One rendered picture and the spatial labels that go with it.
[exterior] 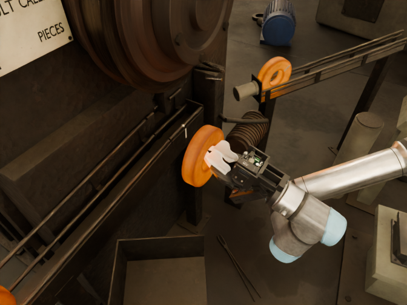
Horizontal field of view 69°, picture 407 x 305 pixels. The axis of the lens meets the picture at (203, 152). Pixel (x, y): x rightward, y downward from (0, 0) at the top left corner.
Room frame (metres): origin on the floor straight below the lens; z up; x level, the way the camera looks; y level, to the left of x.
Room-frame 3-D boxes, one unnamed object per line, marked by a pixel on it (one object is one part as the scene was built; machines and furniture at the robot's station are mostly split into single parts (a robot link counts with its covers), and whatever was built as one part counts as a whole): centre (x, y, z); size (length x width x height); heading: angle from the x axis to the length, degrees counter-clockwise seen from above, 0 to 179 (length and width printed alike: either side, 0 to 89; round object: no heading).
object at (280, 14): (2.90, -0.72, 0.17); 0.57 x 0.31 x 0.34; 169
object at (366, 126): (1.01, -0.73, 0.26); 0.12 x 0.12 x 0.52
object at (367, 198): (0.96, -0.89, 0.31); 0.24 x 0.16 x 0.62; 149
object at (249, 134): (0.97, -0.20, 0.27); 0.22 x 0.13 x 0.53; 149
